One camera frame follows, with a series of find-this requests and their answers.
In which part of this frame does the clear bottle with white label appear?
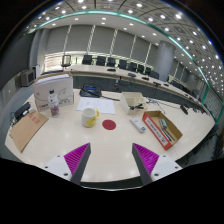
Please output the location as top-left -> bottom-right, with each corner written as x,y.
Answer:
48,89 -> 61,118

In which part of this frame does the open red cardboard box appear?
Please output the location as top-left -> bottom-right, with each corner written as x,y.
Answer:
142,110 -> 184,151

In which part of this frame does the single black office chair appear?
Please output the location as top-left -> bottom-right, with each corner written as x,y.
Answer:
60,54 -> 73,69

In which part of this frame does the black desk microphone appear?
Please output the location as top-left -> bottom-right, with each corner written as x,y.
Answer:
179,104 -> 189,116

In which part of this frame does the grey box monitor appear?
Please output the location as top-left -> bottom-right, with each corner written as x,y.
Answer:
19,69 -> 37,88

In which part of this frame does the row of black office chairs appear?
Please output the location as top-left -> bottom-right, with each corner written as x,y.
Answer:
81,54 -> 161,80

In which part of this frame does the white copy paper box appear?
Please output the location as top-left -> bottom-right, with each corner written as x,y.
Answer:
32,72 -> 75,113

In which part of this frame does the white printed paper sheet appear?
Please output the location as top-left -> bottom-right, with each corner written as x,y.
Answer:
75,96 -> 116,116

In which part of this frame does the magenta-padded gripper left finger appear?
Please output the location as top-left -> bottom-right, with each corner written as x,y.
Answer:
42,142 -> 92,186

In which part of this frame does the open white cardboard box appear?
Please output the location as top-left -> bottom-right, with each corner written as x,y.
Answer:
119,91 -> 149,116

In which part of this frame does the group of ceiling lights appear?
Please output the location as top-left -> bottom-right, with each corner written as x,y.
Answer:
33,0 -> 224,91

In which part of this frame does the black power adapter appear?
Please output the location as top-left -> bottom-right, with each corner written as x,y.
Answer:
13,101 -> 32,123

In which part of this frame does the long curved conference desk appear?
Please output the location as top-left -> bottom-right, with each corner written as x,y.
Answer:
68,64 -> 209,113

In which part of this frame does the brown paper envelope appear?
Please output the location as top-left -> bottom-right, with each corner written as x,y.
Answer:
9,109 -> 50,154

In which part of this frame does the black desk phone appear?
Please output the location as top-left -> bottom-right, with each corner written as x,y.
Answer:
79,83 -> 103,98

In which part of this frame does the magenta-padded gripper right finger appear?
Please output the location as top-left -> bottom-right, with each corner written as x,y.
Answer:
131,142 -> 183,186

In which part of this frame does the flat round red coaster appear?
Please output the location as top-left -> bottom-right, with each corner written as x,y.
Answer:
101,119 -> 117,131

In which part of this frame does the black clip in white box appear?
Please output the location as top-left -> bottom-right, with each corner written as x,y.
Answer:
129,103 -> 145,111

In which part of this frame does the white mug with yellow print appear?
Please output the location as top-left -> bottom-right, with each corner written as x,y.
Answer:
80,107 -> 100,129

